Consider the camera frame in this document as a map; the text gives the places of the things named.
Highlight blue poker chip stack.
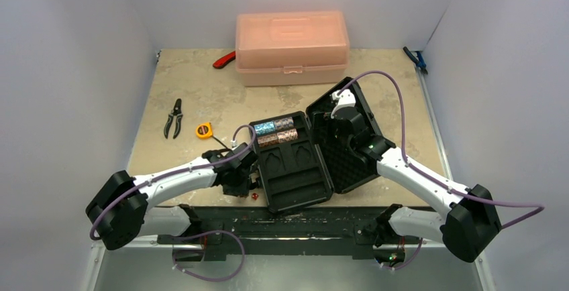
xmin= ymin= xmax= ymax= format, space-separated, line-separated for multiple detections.
xmin=253 ymin=121 xmax=275 ymax=135

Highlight black plastic poker case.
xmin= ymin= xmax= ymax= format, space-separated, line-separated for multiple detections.
xmin=251 ymin=77 xmax=385 ymax=213

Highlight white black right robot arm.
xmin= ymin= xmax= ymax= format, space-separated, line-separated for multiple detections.
xmin=323 ymin=107 xmax=502 ymax=263

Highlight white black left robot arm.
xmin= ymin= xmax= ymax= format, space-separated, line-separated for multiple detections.
xmin=85 ymin=143 xmax=258 ymax=250

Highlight yellow tape measure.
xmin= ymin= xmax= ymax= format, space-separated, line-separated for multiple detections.
xmin=195 ymin=122 xmax=228 ymax=149

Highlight translucent pink plastic toolbox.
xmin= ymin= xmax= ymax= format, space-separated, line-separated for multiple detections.
xmin=235 ymin=11 xmax=350 ymax=86

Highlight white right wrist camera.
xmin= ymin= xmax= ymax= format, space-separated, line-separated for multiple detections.
xmin=330 ymin=89 xmax=356 ymax=119

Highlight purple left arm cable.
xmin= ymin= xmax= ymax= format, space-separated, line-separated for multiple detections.
xmin=89 ymin=124 xmax=258 ymax=241

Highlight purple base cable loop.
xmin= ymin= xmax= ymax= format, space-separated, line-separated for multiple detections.
xmin=172 ymin=229 xmax=247 ymax=282

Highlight black metal base frame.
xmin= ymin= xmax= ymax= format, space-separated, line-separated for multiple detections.
xmin=157 ymin=207 xmax=419 ymax=261

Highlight black handled pruning shears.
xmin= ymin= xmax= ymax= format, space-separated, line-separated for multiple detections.
xmin=163 ymin=98 xmax=183 ymax=139

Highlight blue handled pliers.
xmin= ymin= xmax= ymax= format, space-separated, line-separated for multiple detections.
xmin=403 ymin=46 xmax=428 ymax=75

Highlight red handled utility knife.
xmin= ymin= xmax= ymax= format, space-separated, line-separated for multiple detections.
xmin=212 ymin=51 xmax=236 ymax=69

